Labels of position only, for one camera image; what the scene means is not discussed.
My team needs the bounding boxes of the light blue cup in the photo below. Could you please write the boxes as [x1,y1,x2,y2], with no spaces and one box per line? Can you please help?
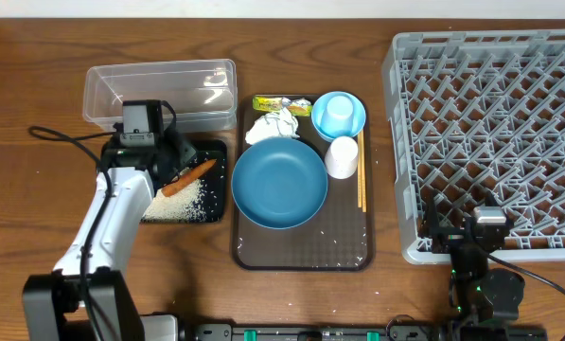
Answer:
[320,95,354,137]

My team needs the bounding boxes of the pile of white rice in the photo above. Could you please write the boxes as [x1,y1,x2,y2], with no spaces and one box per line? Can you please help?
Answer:
[143,180,205,223]

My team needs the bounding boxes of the black food waste tray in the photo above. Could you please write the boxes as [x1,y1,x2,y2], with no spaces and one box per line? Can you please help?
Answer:
[99,138,229,225]

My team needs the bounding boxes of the white cup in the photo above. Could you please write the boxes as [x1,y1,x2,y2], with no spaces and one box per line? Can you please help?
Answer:
[325,136,359,179]

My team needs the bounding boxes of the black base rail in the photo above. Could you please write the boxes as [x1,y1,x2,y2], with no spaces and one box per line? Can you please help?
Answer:
[189,322,548,341]

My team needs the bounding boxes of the light blue bowl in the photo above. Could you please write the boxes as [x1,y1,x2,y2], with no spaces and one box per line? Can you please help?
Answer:
[311,91,366,142]

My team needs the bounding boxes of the orange carrot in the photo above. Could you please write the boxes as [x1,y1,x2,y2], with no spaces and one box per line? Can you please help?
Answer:
[161,159,216,197]

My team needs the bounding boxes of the grey dishwasher rack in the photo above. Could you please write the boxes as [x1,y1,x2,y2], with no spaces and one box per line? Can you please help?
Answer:
[381,29,565,265]

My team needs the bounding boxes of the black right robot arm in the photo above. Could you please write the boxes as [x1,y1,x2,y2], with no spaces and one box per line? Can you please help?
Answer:
[423,194,525,340]

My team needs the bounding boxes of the white napkin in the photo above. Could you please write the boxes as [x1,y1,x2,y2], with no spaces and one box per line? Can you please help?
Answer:
[245,108,299,145]

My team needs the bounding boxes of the clear plastic bin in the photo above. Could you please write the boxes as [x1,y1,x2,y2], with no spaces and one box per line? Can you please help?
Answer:
[82,59,238,133]

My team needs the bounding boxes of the dark blue plate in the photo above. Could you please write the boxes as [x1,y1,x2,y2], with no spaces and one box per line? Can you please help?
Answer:
[231,137,328,230]

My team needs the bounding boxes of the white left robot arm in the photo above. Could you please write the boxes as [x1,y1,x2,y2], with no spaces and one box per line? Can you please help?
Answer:
[23,128,195,340]

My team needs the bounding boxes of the yellow green snack wrapper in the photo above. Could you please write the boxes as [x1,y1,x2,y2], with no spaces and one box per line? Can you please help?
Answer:
[252,96,312,117]

